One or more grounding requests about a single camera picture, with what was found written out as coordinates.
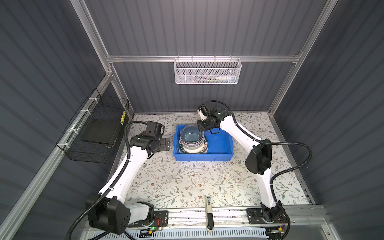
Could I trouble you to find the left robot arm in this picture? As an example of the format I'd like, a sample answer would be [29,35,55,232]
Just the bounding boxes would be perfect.
[86,121,165,235]

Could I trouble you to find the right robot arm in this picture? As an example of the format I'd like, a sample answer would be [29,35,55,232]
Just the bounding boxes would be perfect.
[197,102,280,223]

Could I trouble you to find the white wire mesh basket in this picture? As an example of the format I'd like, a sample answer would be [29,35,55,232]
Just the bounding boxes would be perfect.
[173,57,243,85]

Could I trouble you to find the black wire basket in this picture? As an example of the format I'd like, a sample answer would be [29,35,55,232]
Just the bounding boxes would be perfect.
[57,90,130,164]

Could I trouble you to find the purple bowl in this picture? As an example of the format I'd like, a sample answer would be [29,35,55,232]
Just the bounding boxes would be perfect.
[180,141,204,149]

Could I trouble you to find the yellow tag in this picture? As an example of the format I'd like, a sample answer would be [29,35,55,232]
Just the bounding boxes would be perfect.
[120,110,126,125]

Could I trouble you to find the light green bowl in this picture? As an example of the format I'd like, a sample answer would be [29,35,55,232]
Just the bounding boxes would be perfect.
[179,146,207,154]

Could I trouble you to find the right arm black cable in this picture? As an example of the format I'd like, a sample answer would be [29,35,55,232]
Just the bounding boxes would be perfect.
[206,100,313,240]

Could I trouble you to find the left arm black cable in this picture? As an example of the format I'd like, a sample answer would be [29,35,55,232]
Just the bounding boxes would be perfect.
[65,120,151,240]

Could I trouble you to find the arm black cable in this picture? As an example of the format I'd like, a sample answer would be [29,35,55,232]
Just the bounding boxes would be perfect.
[206,100,313,240]
[65,120,151,240]

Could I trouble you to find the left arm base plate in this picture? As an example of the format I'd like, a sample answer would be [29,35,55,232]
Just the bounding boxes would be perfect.
[128,211,169,228]

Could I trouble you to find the grey blue bowl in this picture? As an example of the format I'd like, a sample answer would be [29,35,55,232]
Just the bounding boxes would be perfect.
[180,125,204,144]

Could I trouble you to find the black pad in basket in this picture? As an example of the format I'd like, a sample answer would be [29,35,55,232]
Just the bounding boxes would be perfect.
[82,119,121,145]

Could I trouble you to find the green rim lettered plate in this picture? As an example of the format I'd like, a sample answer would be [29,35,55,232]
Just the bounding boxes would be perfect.
[178,137,208,154]

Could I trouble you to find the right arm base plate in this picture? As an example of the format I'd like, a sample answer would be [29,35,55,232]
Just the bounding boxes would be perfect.
[246,207,288,225]

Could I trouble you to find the floral table mat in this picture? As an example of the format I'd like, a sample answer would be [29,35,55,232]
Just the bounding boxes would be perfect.
[125,113,310,209]

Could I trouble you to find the blue plastic bin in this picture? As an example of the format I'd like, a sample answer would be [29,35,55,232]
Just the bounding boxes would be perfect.
[174,125,234,162]

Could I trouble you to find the black white handheld device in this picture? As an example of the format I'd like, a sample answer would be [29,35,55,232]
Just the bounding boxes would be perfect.
[206,196,214,232]

